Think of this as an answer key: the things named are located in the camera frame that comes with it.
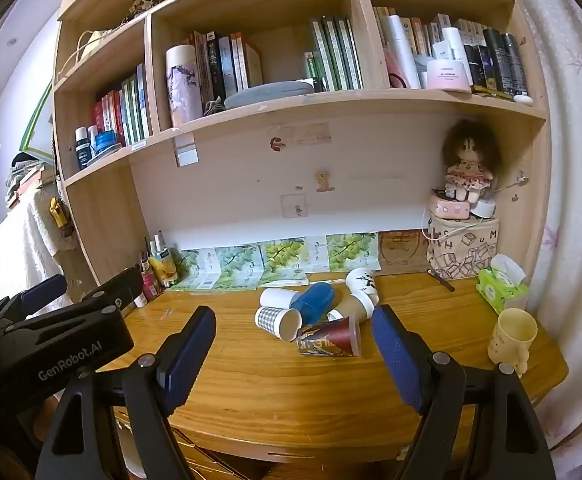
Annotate dark red printed cup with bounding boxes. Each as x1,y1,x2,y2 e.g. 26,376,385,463
296,315,362,358

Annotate brown-haired rag doll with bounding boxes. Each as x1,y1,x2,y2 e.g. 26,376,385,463
442,119,502,203

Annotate row of cosmetic boxes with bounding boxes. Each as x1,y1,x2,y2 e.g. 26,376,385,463
373,6,489,88

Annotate pale yellow mug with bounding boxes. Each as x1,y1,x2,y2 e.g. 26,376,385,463
487,308,538,378

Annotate beige bag rope handles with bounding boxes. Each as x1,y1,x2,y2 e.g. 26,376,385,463
61,30,117,81

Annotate brown pen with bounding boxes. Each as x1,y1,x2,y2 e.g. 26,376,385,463
426,269,456,292

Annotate row of red green books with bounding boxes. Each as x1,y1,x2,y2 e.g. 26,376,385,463
91,63,152,147

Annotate white floral print cup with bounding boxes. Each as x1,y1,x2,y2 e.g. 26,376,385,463
346,267,378,306

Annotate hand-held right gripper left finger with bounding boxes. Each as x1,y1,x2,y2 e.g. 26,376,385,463
35,305,218,480

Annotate blue cup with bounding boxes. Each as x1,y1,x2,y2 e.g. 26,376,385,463
290,282,338,326

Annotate woven bag rope handles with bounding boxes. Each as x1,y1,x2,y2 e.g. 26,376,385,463
121,0,177,26

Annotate green tissue pack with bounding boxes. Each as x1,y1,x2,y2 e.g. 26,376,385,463
476,254,529,315

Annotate clear square sticker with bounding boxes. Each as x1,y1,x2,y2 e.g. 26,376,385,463
280,194,308,218

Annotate white paper label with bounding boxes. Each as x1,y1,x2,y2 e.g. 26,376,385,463
173,130,199,167

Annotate grey zip case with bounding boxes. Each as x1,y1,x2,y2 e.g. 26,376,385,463
223,81,316,110

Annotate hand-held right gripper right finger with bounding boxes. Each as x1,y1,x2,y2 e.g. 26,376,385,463
371,305,556,480

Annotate white floral curtain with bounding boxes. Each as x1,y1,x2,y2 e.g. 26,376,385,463
496,0,582,461

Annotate black tall bottle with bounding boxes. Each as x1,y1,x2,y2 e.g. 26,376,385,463
501,32,529,98
482,27,509,96

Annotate black bottle white cap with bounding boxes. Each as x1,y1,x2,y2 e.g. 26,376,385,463
74,127,92,171

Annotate brown cartoon print card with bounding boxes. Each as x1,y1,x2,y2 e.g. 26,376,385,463
378,230,429,276

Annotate green framed picture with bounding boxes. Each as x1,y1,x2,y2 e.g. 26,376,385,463
21,80,54,161

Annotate pink white jar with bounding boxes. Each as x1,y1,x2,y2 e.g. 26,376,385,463
424,59,473,94

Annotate yellow spray bottle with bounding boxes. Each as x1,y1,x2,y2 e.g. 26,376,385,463
152,232,178,288

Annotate printed cardboard box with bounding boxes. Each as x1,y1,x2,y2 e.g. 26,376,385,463
427,215,500,281

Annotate pink small device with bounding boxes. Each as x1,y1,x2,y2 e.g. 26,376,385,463
427,190,472,222

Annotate white tall tube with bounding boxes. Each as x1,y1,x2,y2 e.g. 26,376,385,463
387,14,422,90

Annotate row of dark books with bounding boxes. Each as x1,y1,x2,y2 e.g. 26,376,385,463
191,30,264,106

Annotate yellow keychain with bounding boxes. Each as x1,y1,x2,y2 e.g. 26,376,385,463
50,197,69,236

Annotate wooden bookshelf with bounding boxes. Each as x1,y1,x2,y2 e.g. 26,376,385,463
51,0,554,311

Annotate white lace cloth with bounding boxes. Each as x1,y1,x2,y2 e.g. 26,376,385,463
0,187,87,311

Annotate stack of books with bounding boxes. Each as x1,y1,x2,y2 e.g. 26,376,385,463
5,152,57,211

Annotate checkered paper cup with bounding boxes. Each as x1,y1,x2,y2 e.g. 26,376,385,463
254,305,303,343

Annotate plain white paper cup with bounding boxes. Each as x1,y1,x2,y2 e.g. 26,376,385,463
259,287,297,309

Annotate blue jar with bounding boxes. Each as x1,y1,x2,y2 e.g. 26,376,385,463
94,131,122,156

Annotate brown paper cup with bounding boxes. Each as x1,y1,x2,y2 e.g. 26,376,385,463
327,291,381,323

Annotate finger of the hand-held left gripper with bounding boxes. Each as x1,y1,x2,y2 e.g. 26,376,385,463
82,267,145,319
0,274,68,332

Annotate white floral thermos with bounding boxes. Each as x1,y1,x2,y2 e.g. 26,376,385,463
165,45,204,128

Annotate pink tube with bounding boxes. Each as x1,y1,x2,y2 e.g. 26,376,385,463
138,255,162,301

